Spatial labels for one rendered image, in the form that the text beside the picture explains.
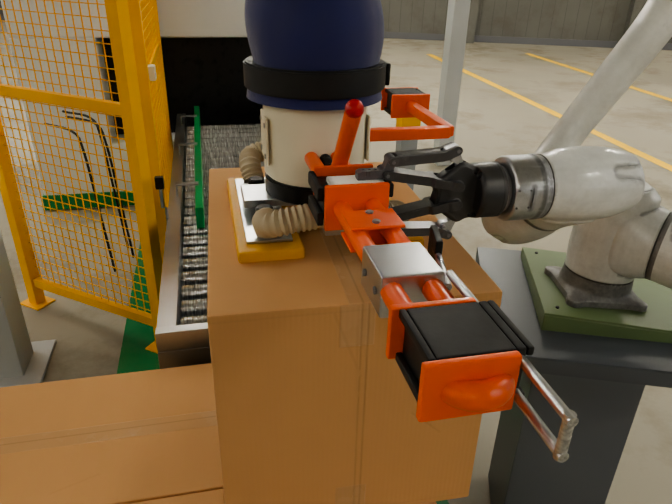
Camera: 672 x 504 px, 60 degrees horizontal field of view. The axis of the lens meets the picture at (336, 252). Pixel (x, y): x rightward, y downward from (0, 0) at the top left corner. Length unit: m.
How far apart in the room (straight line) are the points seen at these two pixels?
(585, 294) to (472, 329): 0.98
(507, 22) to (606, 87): 11.29
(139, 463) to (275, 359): 0.60
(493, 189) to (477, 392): 0.41
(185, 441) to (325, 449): 0.50
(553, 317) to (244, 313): 0.79
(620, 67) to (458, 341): 0.70
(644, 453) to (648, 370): 1.00
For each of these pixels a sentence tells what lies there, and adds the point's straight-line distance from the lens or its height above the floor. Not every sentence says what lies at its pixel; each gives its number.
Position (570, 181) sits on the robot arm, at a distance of 0.82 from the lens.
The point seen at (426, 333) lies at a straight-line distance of 0.44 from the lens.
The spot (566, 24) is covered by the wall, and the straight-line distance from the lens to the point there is 12.49.
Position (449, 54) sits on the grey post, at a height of 0.85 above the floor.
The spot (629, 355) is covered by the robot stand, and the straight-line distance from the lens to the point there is 1.37.
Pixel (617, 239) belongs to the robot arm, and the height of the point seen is 0.95.
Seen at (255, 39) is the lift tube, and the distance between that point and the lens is 0.90.
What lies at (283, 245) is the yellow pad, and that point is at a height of 1.09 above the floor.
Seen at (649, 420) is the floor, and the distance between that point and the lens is 2.46.
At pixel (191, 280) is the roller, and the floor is 0.53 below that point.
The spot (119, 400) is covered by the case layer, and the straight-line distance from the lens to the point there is 1.48.
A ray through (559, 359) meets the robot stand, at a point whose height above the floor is 0.75.
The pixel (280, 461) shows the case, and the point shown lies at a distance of 0.91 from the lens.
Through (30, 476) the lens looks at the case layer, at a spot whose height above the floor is 0.54.
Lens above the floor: 1.48
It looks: 27 degrees down
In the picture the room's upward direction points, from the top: 1 degrees clockwise
